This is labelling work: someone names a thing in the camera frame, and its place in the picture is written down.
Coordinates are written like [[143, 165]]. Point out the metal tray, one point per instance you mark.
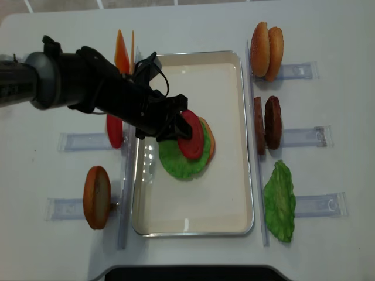
[[218, 200]]

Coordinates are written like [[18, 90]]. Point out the bun slice on tray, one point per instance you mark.
[[212, 140]]

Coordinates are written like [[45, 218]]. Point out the orange cheese slice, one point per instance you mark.
[[132, 54], [121, 58]]

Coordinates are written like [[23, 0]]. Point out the red tomato slice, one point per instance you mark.
[[192, 148], [114, 131]]

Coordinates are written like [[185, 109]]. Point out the orange cheese slice back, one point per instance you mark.
[[132, 54]]

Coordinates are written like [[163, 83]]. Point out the green lettuce on rack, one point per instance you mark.
[[280, 203]]

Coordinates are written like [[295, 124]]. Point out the plain bun slice right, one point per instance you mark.
[[276, 40]]

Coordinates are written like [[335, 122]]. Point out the dark meat patty right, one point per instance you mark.
[[273, 123]]

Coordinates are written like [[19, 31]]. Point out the red tomato slice front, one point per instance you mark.
[[192, 148]]

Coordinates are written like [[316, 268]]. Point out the brown meat patty left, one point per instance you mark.
[[259, 126]]

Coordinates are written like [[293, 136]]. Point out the black device at bottom edge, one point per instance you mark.
[[194, 273]]

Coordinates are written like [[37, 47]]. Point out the orange cheese slice front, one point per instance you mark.
[[121, 58]]

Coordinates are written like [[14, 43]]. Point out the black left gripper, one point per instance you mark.
[[161, 118]]

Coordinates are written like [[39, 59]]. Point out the clear left acrylic rack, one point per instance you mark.
[[59, 209]]

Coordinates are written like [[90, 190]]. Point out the sesame bun top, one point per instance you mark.
[[260, 50]]

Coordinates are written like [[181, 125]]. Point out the green lettuce on tray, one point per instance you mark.
[[176, 164]]

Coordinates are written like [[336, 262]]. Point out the red tomato slice back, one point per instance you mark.
[[114, 131]]

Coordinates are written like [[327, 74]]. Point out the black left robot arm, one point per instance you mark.
[[86, 80]]

